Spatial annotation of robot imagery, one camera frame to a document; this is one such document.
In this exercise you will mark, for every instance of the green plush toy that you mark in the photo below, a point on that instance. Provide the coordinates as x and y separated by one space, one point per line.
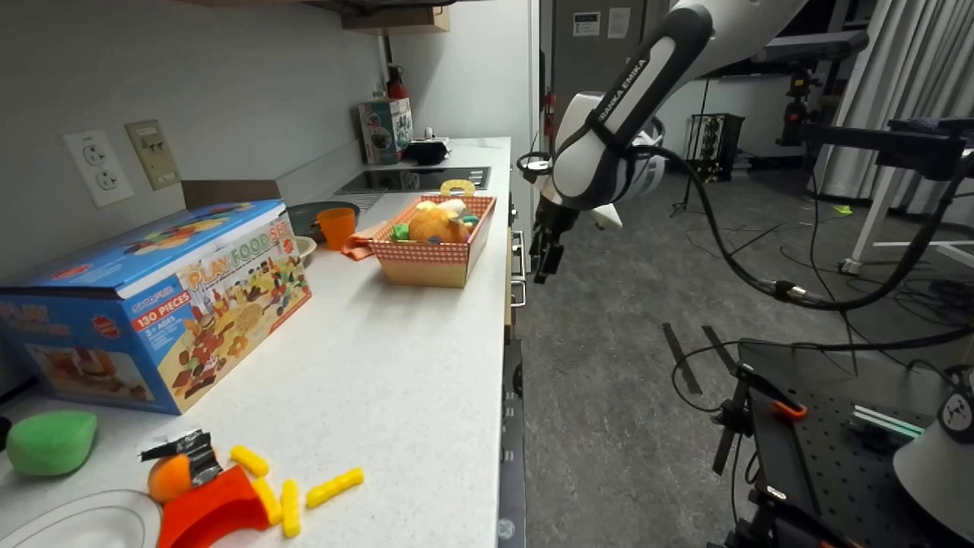
53 441

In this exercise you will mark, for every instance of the orange cup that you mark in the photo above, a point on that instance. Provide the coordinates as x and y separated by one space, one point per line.
337 226

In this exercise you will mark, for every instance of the white wall outlet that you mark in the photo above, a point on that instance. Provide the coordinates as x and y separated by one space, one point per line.
99 165

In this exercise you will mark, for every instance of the red checkered basket box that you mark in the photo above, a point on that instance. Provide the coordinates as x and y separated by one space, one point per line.
403 260

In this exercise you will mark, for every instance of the orange pineapple plushie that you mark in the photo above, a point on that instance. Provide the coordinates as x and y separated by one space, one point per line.
435 223

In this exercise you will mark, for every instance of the blue toy food box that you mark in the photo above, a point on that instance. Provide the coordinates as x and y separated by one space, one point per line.
161 315

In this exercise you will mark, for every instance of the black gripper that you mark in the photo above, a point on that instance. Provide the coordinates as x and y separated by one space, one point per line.
550 226

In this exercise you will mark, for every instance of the red toy fries holder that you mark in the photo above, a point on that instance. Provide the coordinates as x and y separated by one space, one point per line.
206 500

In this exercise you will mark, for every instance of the white plate with yellow food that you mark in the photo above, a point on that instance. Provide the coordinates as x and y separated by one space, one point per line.
113 517

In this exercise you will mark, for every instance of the black induction cooktop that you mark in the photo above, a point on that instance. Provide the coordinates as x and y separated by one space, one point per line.
413 179

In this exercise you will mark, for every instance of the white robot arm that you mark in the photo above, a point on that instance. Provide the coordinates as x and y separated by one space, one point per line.
601 150

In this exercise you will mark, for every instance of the wooden drawer with white interior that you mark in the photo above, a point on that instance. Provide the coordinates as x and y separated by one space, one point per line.
509 260

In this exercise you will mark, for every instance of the silver drawer handle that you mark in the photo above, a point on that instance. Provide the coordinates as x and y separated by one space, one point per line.
518 268

